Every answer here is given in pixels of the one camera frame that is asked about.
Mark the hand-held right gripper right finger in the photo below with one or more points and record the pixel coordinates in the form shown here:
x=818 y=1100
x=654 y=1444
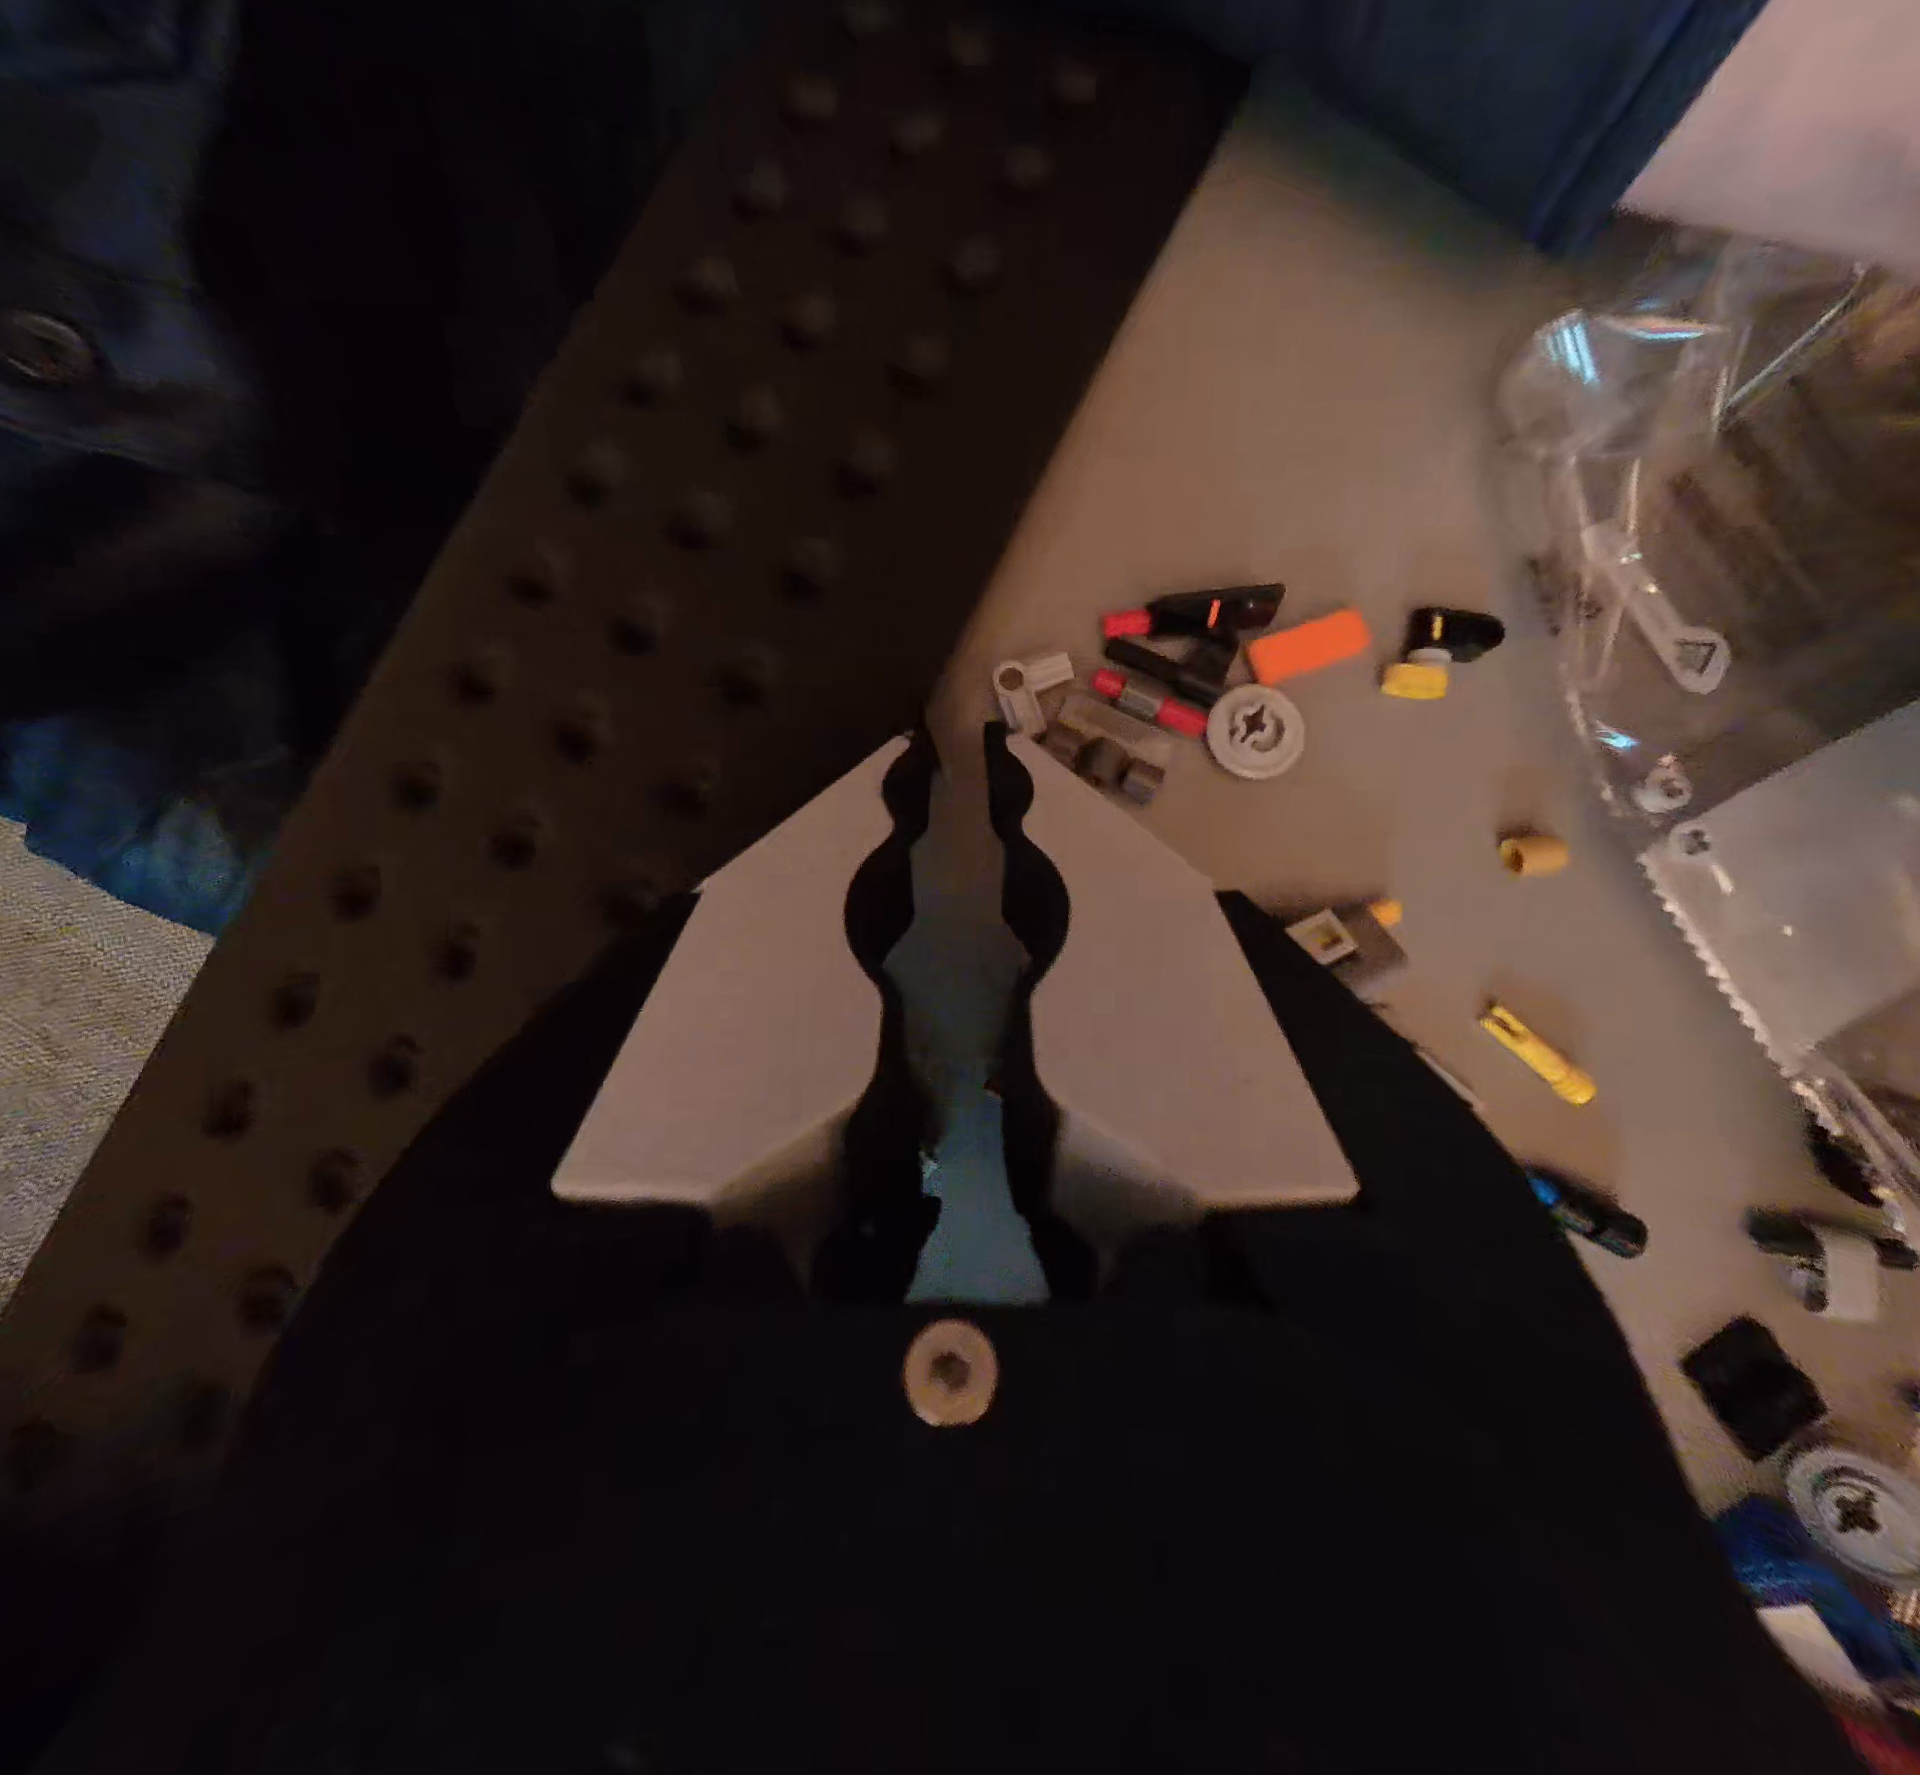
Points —
x=1185 y=1040

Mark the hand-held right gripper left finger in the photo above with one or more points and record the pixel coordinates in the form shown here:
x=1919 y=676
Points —
x=734 y=1040

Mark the pile of toy bricks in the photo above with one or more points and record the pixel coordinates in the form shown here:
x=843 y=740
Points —
x=1118 y=748

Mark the grey toy pulley wheel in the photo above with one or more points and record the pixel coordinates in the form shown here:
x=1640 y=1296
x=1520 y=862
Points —
x=1860 y=1514
x=1255 y=730

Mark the orange toy panel piece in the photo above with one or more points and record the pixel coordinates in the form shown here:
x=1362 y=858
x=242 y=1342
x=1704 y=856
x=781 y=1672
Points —
x=1309 y=648

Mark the black perforated board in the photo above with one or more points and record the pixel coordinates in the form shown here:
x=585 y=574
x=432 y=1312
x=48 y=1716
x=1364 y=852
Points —
x=674 y=454

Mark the serrated white paper bag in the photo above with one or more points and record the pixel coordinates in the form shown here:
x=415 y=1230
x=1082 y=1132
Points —
x=1800 y=906

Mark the flat clear empty bag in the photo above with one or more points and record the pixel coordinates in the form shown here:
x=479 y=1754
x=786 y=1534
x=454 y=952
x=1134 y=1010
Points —
x=1725 y=484

